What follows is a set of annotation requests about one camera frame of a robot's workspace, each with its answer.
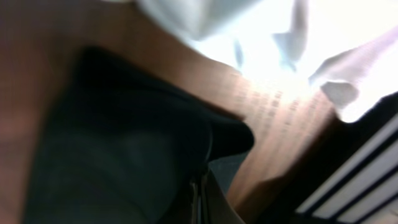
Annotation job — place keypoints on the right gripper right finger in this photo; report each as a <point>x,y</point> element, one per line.
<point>215,208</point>

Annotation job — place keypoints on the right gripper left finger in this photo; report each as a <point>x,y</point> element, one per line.
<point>185,207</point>

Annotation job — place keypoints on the black leggings with red waistband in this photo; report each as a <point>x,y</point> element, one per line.
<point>117,146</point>

